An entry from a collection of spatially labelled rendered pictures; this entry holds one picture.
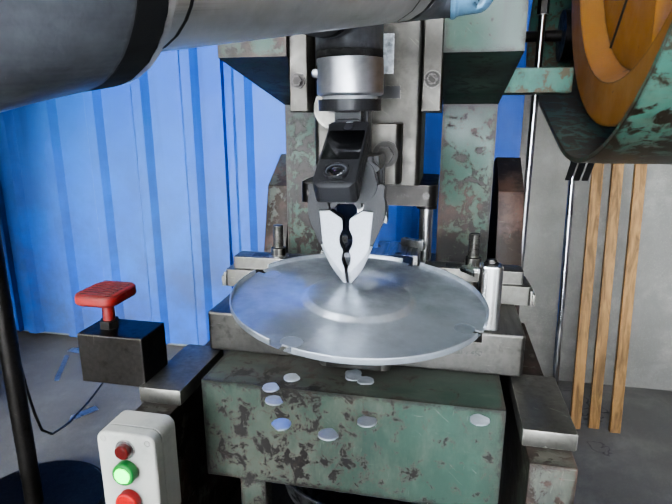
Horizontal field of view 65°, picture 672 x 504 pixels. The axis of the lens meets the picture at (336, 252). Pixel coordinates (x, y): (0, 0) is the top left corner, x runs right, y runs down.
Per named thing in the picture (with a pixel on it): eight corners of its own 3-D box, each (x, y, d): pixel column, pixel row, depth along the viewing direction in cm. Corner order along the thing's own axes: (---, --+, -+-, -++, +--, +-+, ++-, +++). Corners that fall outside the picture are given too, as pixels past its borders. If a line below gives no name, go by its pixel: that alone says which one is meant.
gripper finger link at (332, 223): (354, 271, 68) (354, 200, 66) (346, 285, 62) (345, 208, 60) (331, 270, 69) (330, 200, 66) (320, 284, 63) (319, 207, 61)
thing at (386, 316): (172, 311, 56) (172, 304, 56) (323, 245, 80) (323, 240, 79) (424, 404, 42) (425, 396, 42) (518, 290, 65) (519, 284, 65)
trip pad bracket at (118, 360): (154, 463, 73) (141, 331, 68) (92, 454, 75) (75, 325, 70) (175, 438, 79) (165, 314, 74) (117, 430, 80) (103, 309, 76)
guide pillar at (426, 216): (430, 267, 90) (434, 185, 87) (417, 266, 91) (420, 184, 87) (430, 263, 92) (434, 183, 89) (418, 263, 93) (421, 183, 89)
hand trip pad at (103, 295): (116, 352, 69) (109, 297, 67) (75, 348, 70) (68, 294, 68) (145, 332, 76) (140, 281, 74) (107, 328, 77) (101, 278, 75)
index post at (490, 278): (499, 331, 71) (504, 262, 68) (475, 329, 71) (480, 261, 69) (497, 323, 73) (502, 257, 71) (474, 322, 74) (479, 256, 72)
